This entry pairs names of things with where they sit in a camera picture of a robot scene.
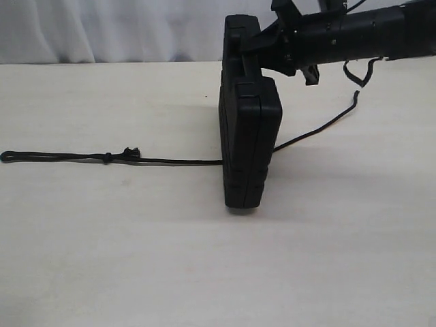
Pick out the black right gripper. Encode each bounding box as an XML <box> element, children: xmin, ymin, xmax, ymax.
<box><xmin>239</xmin><ymin>1</ymin><xmax>320</xmax><ymax>85</ymax></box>

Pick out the black plastic carry case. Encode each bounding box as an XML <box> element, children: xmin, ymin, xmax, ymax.
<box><xmin>219</xmin><ymin>15</ymin><xmax>283</xmax><ymax>209</ymax></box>

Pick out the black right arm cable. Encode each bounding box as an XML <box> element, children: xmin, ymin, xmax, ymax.
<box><xmin>342</xmin><ymin>57</ymin><xmax>391</xmax><ymax>90</ymax></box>

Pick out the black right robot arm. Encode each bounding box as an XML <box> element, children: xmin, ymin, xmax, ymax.
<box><xmin>240</xmin><ymin>1</ymin><xmax>435</xmax><ymax>85</ymax></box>

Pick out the white backdrop curtain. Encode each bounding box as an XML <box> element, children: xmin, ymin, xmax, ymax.
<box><xmin>1</xmin><ymin>1</ymin><xmax>275</xmax><ymax>64</ymax></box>

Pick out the black braided rope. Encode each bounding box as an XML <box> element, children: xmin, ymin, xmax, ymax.
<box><xmin>0</xmin><ymin>90</ymin><xmax>362</xmax><ymax>166</ymax></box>

